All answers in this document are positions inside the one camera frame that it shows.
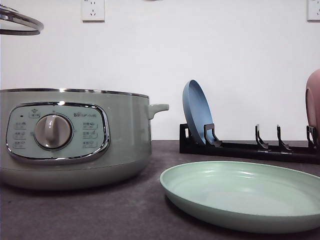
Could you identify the glass steamer lid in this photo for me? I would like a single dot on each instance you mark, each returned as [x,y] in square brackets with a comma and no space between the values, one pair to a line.
[13,22]

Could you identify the pink plate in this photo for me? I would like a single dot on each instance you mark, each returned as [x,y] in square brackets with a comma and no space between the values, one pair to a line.
[312,101]

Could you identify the green electric steamer pot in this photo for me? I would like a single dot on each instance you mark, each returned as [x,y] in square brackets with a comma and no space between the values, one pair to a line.
[67,139]

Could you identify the white wall socket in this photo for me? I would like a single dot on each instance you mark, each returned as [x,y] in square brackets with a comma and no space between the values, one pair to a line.
[311,14]
[92,12]

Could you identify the white wall socket left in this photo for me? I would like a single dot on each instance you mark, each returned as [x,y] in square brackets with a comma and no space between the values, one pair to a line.
[92,12]

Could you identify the blue plate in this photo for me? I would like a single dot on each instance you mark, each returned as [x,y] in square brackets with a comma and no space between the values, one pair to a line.
[197,110]

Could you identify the green plate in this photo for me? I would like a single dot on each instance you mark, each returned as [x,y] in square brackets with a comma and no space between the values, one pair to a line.
[246,196]

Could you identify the white wall socket right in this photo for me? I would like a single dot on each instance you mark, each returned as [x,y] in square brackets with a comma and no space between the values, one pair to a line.
[311,14]

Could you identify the black plate rack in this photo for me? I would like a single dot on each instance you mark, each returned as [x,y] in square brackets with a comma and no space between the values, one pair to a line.
[282,151]

